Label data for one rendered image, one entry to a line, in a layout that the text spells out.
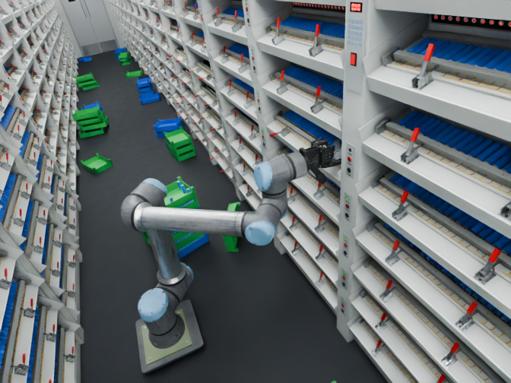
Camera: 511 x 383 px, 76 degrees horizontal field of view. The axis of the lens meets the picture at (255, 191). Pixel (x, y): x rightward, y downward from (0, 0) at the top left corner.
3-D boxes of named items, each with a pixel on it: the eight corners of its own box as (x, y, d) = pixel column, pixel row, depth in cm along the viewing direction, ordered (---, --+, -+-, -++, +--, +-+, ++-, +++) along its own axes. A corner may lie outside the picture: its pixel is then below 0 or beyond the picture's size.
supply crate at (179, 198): (155, 219, 202) (150, 209, 197) (142, 205, 215) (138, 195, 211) (196, 197, 215) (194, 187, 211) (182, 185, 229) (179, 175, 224)
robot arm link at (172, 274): (157, 300, 179) (117, 192, 133) (173, 275, 192) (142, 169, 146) (182, 308, 174) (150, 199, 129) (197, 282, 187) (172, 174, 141)
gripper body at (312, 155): (337, 144, 112) (306, 155, 109) (336, 166, 117) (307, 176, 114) (324, 137, 118) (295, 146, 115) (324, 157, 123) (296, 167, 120)
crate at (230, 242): (226, 251, 227) (238, 251, 226) (221, 230, 216) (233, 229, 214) (233, 223, 251) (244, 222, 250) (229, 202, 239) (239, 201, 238)
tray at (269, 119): (343, 190, 121) (337, 172, 115) (269, 132, 167) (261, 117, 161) (385, 158, 122) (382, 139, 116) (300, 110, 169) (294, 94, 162)
